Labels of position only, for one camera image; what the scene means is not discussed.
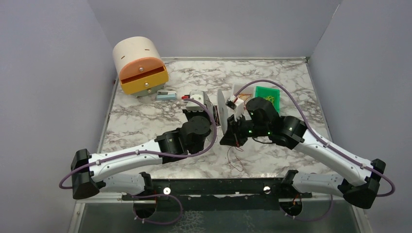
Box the red cable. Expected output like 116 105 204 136
226 145 245 173

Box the grey perforated cable spool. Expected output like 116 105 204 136
205 89 228 141

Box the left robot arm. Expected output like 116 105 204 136
69 110 216 200

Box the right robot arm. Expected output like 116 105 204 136
220 96 386 209

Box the translucent white plastic bin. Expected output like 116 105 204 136
231 83 256 103

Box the light blue stapler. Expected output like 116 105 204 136
156 90 177 101

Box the green plastic bin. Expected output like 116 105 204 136
255 86 280 112

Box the beige and orange drawer cabinet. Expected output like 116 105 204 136
112 36 169 97

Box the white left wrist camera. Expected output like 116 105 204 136
181 91 205 112

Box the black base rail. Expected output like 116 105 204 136
122 178 313 212

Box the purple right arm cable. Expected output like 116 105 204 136
234 79 396 222

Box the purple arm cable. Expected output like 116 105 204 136
58 96 218 226
234 79 396 222

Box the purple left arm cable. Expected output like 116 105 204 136
58 96 218 226

